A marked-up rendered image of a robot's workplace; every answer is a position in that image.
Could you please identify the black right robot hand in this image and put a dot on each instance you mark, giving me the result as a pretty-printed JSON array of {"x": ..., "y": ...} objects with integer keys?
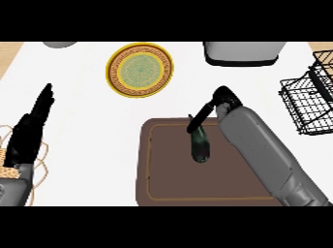
[{"x": 223, "y": 98}]

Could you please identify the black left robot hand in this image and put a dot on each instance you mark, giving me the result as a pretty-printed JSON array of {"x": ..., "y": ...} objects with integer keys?
[{"x": 27, "y": 135}]

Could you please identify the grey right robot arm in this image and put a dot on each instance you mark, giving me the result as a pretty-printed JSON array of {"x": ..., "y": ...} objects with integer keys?
[{"x": 268, "y": 158}]

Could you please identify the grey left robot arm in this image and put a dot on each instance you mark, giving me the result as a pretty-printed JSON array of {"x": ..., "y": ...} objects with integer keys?
[{"x": 7, "y": 190}]

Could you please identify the dark green eggplant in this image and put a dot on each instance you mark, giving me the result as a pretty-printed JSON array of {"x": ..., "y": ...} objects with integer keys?
[{"x": 201, "y": 145}]

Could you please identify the brown tray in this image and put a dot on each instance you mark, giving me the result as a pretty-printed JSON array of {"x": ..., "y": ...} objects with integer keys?
[{"x": 198, "y": 174}]

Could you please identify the woven wicker placemat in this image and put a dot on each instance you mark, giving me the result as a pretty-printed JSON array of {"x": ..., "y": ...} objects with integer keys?
[{"x": 2, "y": 161}]

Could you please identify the yellow patterned plate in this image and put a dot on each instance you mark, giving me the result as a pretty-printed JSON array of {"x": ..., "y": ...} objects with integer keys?
[{"x": 140, "y": 70}]

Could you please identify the grey round object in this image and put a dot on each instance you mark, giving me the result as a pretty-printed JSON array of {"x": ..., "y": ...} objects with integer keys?
[{"x": 59, "y": 44}]

